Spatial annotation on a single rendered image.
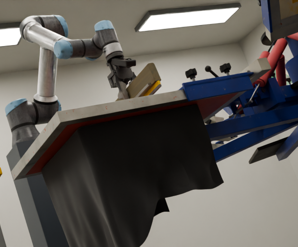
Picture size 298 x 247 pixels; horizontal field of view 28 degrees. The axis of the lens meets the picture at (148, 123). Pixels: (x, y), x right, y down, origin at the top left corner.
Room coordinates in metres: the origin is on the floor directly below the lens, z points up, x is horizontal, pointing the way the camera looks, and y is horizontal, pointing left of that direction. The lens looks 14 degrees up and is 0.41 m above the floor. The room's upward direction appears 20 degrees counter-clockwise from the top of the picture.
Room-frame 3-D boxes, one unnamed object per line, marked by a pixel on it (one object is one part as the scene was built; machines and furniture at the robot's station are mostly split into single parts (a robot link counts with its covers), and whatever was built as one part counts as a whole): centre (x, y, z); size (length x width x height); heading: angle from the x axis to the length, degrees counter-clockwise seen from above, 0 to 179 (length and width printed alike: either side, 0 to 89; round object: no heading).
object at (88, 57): (2.32, 0.11, 1.39); 0.11 x 0.11 x 0.08; 38
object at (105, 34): (2.26, 0.04, 1.39); 0.09 x 0.08 x 0.11; 38
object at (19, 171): (2.20, 0.08, 0.97); 0.79 x 0.58 x 0.04; 122
